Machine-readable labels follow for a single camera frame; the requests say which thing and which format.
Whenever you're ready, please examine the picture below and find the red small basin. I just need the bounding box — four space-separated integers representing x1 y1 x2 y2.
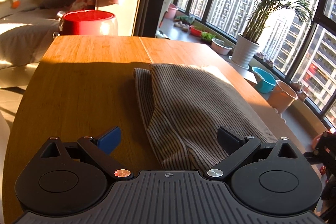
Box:
189 25 203 38

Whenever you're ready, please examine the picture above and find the beige plastic bucket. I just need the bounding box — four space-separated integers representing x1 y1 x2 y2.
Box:
267 80 298 114

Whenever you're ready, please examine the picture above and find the blue plastic basin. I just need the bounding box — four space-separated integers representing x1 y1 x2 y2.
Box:
252 67 276 94

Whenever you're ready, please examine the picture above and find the pink plastic basin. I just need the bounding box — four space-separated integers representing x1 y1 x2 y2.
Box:
164 3 178 20

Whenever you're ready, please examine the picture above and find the white plastic basin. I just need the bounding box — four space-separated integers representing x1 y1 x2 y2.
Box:
211 38 232 56

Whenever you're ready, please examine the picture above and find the beige sofa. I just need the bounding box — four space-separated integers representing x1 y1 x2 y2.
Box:
0 0 142 89

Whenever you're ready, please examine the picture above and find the red round bucket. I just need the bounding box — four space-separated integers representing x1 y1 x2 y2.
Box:
53 10 118 39

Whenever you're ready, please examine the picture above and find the green leafy plant tray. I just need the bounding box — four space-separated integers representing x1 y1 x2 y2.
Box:
201 31 216 45

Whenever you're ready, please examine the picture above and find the striped knit garment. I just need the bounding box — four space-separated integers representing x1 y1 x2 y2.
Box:
134 64 277 172

